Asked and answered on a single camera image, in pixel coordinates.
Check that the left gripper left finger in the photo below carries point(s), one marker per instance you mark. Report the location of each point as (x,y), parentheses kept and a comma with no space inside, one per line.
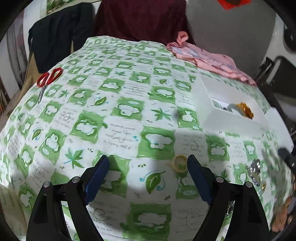
(47,220)

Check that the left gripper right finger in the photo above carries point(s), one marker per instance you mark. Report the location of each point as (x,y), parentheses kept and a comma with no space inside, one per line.
(248,220)

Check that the gold jewelry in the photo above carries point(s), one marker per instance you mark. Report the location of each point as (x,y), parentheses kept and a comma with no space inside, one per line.
(254,173)

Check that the pale green jade bangle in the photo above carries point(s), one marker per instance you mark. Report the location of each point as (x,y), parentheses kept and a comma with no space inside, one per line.
(235,109)

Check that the person's right hand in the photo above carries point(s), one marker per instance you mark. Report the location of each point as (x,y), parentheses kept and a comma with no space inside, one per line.
(281,217)

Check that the white box lid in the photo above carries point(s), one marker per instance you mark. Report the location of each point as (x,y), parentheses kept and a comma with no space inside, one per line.
(279,128)

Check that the black folding chair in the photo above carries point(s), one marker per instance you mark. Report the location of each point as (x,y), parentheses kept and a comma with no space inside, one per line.
(276,80)

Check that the white vivo box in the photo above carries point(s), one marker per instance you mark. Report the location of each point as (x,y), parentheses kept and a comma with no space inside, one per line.
(220,107)

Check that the black hanging bag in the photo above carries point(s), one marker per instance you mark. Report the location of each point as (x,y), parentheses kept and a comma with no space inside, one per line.
(289,36)

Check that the green white patterned tablecloth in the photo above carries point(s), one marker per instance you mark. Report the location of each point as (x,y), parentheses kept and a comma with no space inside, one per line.
(131,101)

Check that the pink folded cloth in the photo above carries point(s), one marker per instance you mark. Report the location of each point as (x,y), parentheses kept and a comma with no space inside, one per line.
(217,63)

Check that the red fu character poster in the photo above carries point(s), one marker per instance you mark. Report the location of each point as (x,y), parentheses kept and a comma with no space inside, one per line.
(230,4)

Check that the black jacket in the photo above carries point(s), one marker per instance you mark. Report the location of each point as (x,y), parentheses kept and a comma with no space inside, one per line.
(52,38)

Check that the dark red velvet cloth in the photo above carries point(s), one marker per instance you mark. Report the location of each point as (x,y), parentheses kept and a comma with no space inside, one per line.
(157,21)

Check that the waterfall landscape painting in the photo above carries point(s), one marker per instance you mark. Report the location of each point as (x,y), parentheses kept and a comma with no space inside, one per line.
(53,5)

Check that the silver chain jewelry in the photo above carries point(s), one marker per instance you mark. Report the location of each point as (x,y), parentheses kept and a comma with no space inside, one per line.
(230,208)

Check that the red handled scissors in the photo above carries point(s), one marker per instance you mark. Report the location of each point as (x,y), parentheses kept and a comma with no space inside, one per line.
(46,79)

